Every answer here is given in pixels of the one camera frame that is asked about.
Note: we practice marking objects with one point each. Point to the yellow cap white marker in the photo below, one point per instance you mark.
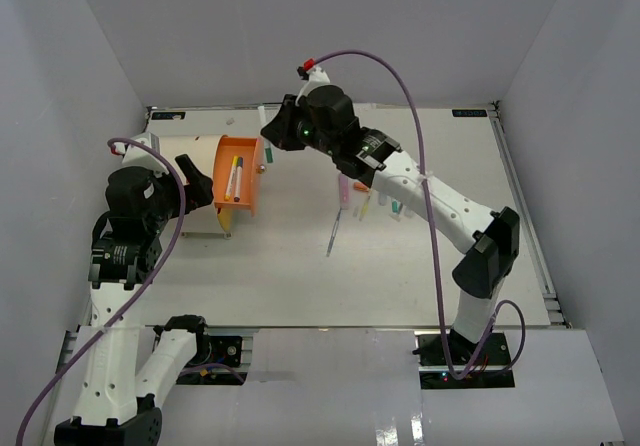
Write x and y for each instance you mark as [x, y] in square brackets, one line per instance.
[231, 178]

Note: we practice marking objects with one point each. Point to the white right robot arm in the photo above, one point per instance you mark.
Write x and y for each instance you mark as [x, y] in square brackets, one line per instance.
[488, 240]

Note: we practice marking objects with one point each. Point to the white round drawer organizer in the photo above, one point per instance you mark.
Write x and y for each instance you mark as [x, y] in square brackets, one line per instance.
[194, 159]

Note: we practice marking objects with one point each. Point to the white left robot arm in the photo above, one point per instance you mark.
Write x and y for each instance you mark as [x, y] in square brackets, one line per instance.
[119, 403]

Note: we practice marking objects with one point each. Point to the yellow bottom drawer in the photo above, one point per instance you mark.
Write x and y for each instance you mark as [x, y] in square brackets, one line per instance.
[225, 219]

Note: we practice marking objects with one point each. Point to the orange drawer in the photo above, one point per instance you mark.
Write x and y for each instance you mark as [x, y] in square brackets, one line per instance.
[252, 150]

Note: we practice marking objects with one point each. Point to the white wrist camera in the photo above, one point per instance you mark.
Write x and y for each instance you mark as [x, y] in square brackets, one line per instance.
[133, 156]
[310, 71]

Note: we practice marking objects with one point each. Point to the thin blue ballpoint pen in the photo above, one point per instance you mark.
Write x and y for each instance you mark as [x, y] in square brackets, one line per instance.
[334, 232]

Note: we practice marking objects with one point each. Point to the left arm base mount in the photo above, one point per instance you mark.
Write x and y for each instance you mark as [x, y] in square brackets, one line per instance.
[218, 361]

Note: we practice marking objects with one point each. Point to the black label sticker right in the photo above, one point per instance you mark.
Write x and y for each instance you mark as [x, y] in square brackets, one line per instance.
[469, 113]

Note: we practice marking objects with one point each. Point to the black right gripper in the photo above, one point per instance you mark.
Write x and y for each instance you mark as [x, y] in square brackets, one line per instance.
[281, 130]

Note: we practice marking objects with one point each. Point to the pink highlighter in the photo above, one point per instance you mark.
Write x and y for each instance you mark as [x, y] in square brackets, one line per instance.
[343, 182]

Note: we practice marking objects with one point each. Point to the black label sticker left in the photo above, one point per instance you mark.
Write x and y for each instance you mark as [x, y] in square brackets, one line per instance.
[168, 115]

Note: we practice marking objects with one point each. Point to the small orange eraser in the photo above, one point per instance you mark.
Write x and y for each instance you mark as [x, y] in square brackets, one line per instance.
[360, 186]

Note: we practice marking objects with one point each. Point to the blue cap white marker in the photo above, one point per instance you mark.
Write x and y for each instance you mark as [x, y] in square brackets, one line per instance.
[238, 180]

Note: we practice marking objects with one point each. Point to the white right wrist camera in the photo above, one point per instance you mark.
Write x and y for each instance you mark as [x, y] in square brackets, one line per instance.
[310, 71]

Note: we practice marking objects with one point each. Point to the black label sticker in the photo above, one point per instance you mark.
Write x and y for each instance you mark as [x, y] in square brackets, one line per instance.
[168, 115]
[469, 113]

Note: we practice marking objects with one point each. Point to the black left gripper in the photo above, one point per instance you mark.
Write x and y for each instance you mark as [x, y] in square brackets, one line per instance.
[199, 191]

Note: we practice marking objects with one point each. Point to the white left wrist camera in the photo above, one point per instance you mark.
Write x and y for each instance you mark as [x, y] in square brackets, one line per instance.
[133, 156]

